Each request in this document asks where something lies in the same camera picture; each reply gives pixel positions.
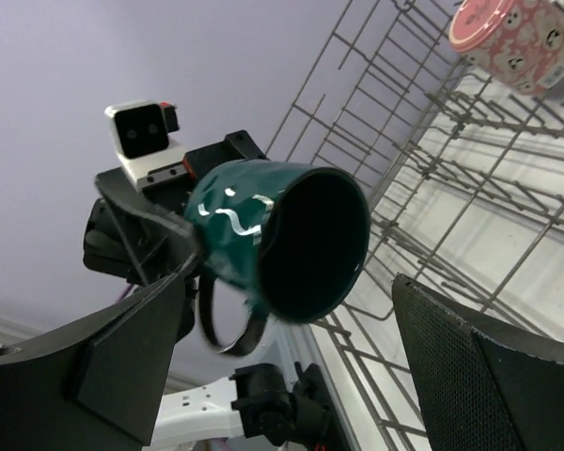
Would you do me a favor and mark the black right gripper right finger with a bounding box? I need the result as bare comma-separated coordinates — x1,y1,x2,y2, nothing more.
392,274,564,450

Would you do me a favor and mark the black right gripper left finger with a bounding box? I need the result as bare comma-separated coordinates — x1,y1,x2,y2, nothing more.
0,276,184,450

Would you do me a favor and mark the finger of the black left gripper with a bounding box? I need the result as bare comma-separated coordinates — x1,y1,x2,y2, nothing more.
224,130,267,162
95,169,204,286

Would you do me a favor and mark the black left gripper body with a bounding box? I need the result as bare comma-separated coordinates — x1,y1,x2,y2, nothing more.
83,140,244,348

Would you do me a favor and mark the dark green mug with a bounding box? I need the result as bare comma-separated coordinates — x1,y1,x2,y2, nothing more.
184,160,370,357

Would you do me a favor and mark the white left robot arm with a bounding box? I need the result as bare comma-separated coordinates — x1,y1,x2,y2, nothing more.
83,131,351,450

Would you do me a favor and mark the pink patterned mug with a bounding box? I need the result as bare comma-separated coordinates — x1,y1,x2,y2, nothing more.
448,0,564,96

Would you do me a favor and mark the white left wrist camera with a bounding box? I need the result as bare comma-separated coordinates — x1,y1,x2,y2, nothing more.
104,101,186,192

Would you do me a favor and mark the grey wire dish rack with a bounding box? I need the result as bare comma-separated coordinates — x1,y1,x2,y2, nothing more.
267,1,564,450

